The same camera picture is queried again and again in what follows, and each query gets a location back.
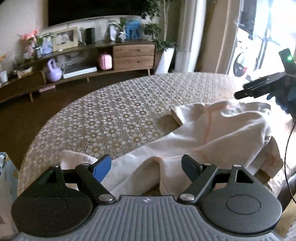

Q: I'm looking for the blue gloved right hand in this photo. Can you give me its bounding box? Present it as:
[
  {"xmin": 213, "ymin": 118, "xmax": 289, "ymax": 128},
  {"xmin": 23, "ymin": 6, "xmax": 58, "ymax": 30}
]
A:
[{"xmin": 266, "ymin": 75, "xmax": 295, "ymax": 118}]

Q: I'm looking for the purple kettlebell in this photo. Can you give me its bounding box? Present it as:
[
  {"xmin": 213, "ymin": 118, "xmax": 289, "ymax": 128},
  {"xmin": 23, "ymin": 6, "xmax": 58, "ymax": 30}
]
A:
[{"xmin": 47, "ymin": 58, "xmax": 62, "ymax": 82}]

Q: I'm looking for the black speaker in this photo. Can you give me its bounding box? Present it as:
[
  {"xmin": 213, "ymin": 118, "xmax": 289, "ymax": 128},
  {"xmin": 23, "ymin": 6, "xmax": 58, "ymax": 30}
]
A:
[{"xmin": 85, "ymin": 28, "xmax": 95, "ymax": 45}]

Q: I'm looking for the pink small case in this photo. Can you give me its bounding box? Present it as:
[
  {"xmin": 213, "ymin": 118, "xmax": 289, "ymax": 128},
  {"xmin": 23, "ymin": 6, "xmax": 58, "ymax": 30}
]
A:
[{"xmin": 98, "ymin": 52, "xmax": 112, "ymax": 70}]

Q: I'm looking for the potted tree white planter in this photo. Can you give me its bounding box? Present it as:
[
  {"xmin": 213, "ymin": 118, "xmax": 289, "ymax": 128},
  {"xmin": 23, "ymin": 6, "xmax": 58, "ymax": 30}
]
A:
[{"xmin": 140, "ymin": 1, "xmax": 177, "ymax": 74}]

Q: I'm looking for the black wall television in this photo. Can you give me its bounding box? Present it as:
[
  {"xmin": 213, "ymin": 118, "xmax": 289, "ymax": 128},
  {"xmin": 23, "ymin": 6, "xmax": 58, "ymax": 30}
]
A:
[{"xmin": 48, "ymin": 0, "xmax": 146, "ymax": 27}]

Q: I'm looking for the white tower air conditioner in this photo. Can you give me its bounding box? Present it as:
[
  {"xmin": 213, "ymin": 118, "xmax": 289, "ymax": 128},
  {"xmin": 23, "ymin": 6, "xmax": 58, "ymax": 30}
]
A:
[{"xmin": 175, "ymin": 0, "xmax": 207, "ymax": 72}]

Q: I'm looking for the small orchid plant pot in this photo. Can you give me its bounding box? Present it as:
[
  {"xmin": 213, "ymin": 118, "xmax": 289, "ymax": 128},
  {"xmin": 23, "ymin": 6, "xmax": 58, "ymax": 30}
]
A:
[{"xmin": 104, "ymin": 17, "xmax": 127, "ymax": 43}]

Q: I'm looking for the pink flower bouquet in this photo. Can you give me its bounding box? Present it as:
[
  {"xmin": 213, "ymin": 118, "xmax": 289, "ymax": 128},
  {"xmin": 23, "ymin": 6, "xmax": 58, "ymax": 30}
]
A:
[{"xmin": 18, "ymin": 30, "xmax": 44, "ymax": 59}]

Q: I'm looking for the white flat box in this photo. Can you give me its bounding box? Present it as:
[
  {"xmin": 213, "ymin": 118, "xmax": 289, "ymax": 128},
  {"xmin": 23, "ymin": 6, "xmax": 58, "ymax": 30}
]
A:
[{"xmin": 63, "ymin": 65, "xmax": 97, "ymax": 79}]

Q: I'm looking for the washing machine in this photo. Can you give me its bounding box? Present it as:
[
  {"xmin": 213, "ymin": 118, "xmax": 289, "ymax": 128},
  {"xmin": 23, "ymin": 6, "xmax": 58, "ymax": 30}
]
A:
[{"xmin": 227, "ymin": 40, "xmax": 252, "ymax": 79}]

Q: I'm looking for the beige framed photo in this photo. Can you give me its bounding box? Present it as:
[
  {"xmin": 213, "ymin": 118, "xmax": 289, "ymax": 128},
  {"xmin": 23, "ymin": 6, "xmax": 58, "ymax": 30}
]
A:
[{"xmin": 53, "ymin": 27, "xmax": 78, "ymax": 52}]

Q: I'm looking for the black cable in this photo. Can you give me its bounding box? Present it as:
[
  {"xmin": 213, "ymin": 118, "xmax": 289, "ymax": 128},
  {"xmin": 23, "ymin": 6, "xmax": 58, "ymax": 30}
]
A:
[{"xmin": 284, "ymin": 120, "xmax": 296, "ymax": 202}]

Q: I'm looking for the light blue picture card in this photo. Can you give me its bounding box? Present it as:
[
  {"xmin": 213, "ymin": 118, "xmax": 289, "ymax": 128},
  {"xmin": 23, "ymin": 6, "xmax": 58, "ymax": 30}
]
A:
[{"xmin": 42, "ymin": 36, "xmax": 54, "ymax": 55}]

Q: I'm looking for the long wooden tv console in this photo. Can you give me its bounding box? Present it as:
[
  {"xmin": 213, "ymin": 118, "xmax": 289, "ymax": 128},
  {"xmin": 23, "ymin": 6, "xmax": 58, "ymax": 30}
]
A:
[{"xmin": 1, "ymin": 40, "xmax": 156, "ymax": 102}]

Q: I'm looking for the patterned floral tablecloth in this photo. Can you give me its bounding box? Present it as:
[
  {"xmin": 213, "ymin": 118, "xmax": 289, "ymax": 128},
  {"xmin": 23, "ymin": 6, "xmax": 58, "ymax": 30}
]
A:
[{"xmin": 18, "ymin": 72, "xmax": 295, "ymax": 194}]

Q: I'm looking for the cream sweatshirt garment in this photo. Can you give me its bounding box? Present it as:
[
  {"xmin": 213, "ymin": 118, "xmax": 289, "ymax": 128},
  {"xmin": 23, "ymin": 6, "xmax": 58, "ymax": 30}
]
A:
[{"xmin": 59, "ymin": 100, "xmax": 284, "ymax": 196}]

